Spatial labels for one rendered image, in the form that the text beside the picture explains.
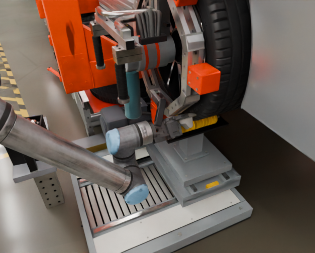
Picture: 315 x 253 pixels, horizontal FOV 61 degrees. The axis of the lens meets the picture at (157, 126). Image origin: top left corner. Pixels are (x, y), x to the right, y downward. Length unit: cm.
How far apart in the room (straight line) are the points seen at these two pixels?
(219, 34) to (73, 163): 60
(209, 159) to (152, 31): 85
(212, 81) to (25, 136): 57
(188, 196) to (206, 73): 72
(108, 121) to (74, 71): 33
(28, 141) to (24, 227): 97
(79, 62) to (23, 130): 86
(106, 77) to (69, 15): 38
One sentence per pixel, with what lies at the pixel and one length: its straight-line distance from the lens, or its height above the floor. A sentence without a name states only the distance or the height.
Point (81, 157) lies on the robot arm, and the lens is 81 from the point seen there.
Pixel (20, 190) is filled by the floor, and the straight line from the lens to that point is 187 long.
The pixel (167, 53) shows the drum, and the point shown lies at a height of 86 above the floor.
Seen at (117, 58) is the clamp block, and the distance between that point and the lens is 89.
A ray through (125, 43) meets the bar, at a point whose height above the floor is 97.
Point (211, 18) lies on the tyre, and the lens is 92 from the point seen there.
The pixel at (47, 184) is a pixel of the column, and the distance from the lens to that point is 156.
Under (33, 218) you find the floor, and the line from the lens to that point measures 168.
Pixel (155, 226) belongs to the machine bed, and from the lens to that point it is 140.
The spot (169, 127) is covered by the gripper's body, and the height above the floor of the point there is 64.
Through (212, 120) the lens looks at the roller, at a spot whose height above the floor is 52.
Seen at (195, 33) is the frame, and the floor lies 98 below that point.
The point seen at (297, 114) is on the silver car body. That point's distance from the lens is 80.
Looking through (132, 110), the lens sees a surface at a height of 53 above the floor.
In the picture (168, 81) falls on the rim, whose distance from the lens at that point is 135.
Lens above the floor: 124
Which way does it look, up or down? 36 degrees down
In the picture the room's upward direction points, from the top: 2 degrees counter-clockwise
